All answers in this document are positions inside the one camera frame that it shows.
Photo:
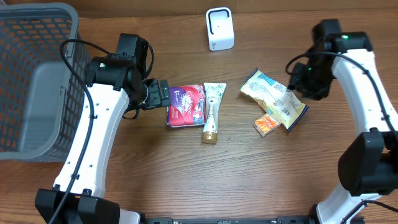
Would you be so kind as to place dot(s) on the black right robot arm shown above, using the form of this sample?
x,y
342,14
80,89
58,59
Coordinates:
x,y
367,170

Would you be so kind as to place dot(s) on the white tube gold cap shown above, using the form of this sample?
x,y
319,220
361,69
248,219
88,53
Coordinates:
x,y
213,95

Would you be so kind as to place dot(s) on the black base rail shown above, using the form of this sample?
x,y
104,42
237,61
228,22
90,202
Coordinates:
x,y
278,220

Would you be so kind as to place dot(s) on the grey plastic basket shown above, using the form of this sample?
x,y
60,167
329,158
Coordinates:
x,y
41,99

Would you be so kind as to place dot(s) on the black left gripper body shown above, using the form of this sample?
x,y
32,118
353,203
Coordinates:
x,y
153,98

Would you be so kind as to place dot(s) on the yellow snack bag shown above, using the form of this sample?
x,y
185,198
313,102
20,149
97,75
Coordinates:
x,y
274,98

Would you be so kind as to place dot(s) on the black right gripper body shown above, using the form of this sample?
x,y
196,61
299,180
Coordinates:
x,y
315,79

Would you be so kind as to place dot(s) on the red purple pouch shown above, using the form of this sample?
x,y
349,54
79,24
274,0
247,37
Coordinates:
x,y
187,106

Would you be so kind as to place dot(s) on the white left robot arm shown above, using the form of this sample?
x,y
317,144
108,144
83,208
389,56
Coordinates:
x,y
114,85

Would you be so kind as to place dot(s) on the small orange juice carton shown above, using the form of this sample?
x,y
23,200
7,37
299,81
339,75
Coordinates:
x,y
266,124

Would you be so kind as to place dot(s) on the white barcode scanner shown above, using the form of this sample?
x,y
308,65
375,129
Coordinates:
x,y
219,23

